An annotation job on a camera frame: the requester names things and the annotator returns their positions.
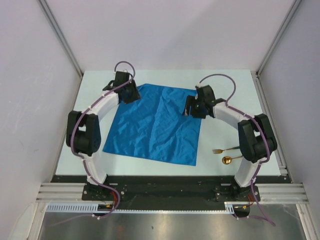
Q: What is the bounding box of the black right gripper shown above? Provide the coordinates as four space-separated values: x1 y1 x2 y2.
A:
182 94 207 119

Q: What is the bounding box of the blue cloth napkin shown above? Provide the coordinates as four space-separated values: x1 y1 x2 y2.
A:
103 84 202 166

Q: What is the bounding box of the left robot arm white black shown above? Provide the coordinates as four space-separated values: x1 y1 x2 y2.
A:
65 71 141 200

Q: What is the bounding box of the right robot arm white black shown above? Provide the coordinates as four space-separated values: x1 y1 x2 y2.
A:
182 85 278 201

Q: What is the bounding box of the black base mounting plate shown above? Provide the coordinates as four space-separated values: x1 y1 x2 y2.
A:
51 175 291 211

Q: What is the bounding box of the gold fork green handle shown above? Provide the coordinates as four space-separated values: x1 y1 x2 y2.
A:
212 146 240 154

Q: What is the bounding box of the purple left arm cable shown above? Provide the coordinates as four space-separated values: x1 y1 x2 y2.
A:
69 60 136 226

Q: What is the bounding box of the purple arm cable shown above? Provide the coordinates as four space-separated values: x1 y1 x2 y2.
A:
69 60 136 226
198 73 277 227

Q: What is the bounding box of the gold spoon green handle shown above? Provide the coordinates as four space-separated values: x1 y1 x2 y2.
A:
221 155 243 165

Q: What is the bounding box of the right aluminium corner post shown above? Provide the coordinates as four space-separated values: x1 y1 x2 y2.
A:
256 0 303 76

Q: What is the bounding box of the aluminium corner post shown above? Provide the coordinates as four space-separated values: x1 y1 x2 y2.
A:
256 0 303 76
37 0 84 77

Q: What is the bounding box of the left aluminium corner post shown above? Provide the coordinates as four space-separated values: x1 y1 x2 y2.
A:
37 0 84 77

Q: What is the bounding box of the aluminium front frame rail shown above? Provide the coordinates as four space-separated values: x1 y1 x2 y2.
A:
36 183 309 204

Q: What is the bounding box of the white slotted cable duct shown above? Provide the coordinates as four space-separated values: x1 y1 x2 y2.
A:
46 203 235 214

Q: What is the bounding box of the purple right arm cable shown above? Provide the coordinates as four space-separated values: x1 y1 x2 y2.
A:
198 73 277 227

